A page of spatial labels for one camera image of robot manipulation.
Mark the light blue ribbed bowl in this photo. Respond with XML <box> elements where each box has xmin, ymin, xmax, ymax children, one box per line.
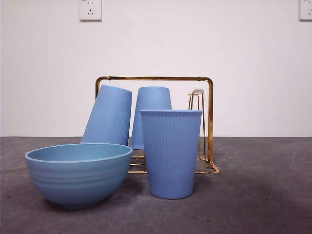
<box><xmin>24</xmin><ymin>143</ymin><xmax>134</xmax><ymax>210</ymax></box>

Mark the gold wire cup rack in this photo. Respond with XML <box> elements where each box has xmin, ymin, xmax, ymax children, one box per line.
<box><xmin>94</xmin><ymin>76</ymin><xmax>221</xmax><ymax>175</ymax></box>

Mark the white wall socket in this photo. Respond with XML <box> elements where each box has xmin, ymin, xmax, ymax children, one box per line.
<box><xmin>299</xmin><ymin>0</ymin><xmax>312</xmax><ymax>21</ymax></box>
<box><xmin>79</xmin><ymin>0</ymin><xmax>102</xmax><ymax>22</ymax></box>

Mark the blue ribbed plastic cup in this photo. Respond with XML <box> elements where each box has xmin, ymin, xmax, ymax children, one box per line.
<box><xmin>131</xmin><ymin>86</ymin><xmax>173</xmax><ymax>151</ymax></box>
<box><xmin>80</xmin><ymin>84</ymin><xmax>133</xmax><ymax>147</ymax></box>
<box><xmin>139</xmin><ymin>109</ymin><xmax>204</xmax><ymax>200</ymax></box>

